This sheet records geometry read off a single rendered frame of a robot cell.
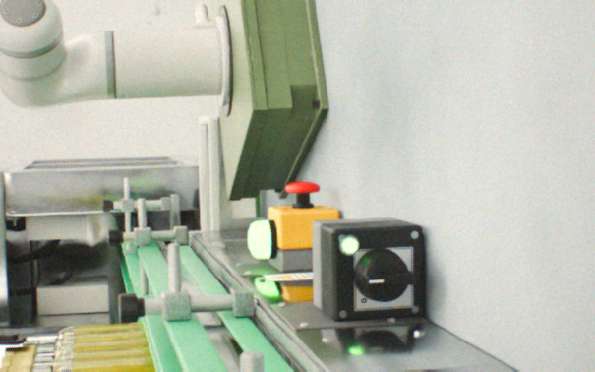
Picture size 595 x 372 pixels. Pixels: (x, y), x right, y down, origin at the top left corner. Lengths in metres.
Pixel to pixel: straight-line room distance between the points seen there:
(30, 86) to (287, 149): 0.35
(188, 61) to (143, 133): 3.82
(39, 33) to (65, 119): 3.87
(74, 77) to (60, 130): 3.80
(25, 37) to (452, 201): 0.66
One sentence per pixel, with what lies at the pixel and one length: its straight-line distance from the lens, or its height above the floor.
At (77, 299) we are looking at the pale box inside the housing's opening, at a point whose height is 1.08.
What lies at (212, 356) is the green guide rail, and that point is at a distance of 0.80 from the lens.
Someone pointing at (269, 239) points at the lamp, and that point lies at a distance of 1.11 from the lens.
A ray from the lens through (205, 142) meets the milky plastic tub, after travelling 1.73.
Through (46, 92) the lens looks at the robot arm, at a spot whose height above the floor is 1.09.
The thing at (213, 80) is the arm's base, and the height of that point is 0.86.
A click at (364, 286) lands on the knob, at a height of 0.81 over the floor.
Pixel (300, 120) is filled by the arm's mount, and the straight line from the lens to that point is 1.19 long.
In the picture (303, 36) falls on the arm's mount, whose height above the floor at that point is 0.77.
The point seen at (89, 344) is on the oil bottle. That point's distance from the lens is 1.36.
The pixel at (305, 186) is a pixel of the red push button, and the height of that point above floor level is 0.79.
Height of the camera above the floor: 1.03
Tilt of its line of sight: 11 degrees down
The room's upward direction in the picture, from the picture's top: 92 degrees counter-clockwise
